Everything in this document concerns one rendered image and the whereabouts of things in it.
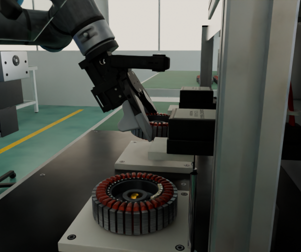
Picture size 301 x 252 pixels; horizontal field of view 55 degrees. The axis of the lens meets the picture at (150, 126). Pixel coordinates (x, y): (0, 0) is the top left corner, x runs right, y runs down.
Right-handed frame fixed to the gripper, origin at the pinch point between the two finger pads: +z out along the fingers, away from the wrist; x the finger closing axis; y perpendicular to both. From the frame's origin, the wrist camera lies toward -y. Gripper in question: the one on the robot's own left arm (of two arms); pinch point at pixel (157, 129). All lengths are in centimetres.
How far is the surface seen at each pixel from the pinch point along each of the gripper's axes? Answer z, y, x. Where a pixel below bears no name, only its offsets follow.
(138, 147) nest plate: 2.1, 6.6, -2.5
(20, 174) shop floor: 7, 157, -146
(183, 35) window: -41, -8, -448
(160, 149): -2.4, -5.5, 26.4
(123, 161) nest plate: 1.4, 7.7, 6.2
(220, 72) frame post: -8.7, -14.9, 42.7
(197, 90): -3.7, -11.2, 3.1
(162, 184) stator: 3.1, -2.2, 22.3
